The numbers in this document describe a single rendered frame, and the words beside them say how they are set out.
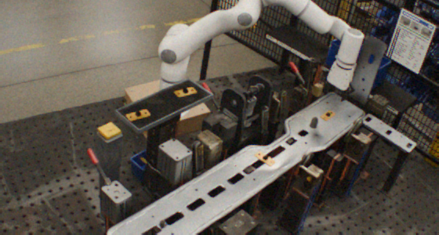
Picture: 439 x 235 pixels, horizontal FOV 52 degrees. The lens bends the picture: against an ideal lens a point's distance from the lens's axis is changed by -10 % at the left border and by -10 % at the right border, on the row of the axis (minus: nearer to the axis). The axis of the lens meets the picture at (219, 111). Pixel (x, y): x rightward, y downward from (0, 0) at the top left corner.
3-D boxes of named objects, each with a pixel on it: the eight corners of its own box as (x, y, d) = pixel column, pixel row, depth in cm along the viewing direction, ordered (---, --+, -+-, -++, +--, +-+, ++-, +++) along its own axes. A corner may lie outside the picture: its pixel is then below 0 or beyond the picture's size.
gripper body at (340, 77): (331, 59, 202) (324, 81, 209) (350, 70, 197) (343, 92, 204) (339, 55, 207) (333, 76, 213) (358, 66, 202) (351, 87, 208)
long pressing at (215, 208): (145, 278, 138) (145, 276, 137) (99, 233, 149) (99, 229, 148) (368, 114, 227) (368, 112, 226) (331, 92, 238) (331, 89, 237)
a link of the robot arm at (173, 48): (175, 53, 226) (165, 73, 214) (161, 34, 221) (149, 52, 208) (268, 9, 201) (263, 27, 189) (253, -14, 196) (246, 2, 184)
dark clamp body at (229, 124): (214, 202, 207) (228, 134, 185) (192, 185, 214) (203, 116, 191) (230, 191, 214) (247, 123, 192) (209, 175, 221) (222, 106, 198)
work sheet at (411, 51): (419, 76, 235) (438, 25, 217) (383, 56, 246) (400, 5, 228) (419, 75, 236) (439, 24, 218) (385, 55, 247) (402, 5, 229)
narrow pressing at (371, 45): (365, 103, 232) (386, 45, 212) (346, 92, 238) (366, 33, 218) (366, 103, 233) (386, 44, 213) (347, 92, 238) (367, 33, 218)
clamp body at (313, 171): (293, 240, 196) (317, 182, 175) (271, 223, 202) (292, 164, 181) (306, 229, 202) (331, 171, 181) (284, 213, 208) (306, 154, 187)
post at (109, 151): (108, 225, 187) (107, 143, 161) (97, 215, 190) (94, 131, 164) (122, 218, 191) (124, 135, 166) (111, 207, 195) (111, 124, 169)
